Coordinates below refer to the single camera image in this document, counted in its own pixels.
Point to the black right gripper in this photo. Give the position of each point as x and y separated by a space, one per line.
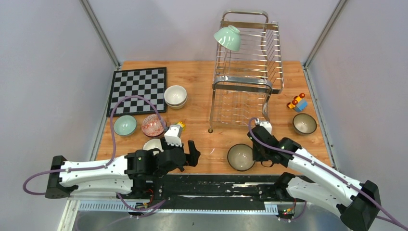
256 157

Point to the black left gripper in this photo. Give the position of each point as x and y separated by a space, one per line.
192 158

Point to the dark blue glazed bowl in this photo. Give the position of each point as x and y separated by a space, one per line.
240 157

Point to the teal white striped bowl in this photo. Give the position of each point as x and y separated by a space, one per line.
155 145

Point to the dark patterned rim bowl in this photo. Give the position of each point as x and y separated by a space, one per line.
304 124

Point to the cream bowl green leaf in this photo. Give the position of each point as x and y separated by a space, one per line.
178 106

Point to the plain cream bowl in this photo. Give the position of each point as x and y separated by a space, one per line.
175 95

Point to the pale green striped bowl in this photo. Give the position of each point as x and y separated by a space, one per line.
125 125

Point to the steel two-tier dish rack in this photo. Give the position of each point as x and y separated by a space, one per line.
244 80

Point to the mint green glazed bowl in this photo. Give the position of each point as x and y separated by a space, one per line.
229 37

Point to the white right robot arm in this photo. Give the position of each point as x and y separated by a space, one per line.
357 204

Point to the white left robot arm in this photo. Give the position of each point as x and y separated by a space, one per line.
132 174

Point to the yellow green toy block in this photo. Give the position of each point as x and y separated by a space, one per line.
182 125

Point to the orange blue toy car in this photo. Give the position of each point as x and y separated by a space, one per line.
299 103

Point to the black white chessboard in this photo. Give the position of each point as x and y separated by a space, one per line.
149 83

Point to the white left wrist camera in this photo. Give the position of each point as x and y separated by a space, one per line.
172 136

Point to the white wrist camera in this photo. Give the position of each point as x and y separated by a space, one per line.
172 136
265 124

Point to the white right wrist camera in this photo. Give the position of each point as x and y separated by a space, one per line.
265 124

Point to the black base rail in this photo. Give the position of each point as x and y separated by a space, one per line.
213 192

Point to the aluminium right frame post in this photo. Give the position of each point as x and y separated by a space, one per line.
325 31

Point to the aluminium frame post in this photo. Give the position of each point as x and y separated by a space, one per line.
100 32
325 31

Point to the aluminium left frame post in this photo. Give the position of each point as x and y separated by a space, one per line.
100 32

